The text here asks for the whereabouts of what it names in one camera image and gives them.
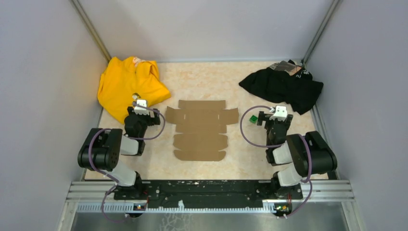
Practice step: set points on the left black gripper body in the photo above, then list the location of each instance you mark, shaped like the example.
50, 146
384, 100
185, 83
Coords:
145, 120

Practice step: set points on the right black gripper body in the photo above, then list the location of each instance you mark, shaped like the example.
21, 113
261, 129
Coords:
269, 123

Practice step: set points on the brown cardboard box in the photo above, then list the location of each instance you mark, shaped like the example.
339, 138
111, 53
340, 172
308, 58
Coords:
201, 129

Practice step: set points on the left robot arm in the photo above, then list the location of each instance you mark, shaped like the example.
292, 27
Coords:
103, 147

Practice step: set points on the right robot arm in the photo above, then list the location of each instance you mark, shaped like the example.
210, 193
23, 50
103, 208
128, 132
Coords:
304, 155

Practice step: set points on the small green block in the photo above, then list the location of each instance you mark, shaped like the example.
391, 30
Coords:
253, 119

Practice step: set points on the yellow shirt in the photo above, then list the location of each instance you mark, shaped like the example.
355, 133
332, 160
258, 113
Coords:
124, 78

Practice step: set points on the black shirt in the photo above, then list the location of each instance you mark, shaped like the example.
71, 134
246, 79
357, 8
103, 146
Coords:
278, 86

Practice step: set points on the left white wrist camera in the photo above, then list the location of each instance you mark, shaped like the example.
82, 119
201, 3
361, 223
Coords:
140, 107

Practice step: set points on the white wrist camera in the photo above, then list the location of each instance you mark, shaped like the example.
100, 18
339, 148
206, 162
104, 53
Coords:
278, 112
140, 107

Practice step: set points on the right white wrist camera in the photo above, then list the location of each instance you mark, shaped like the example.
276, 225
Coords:
278, 112

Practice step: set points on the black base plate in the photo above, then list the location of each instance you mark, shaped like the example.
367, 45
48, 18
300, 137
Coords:
213, 194

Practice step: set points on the aluminium frame rail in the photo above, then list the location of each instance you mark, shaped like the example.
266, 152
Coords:
90, 196

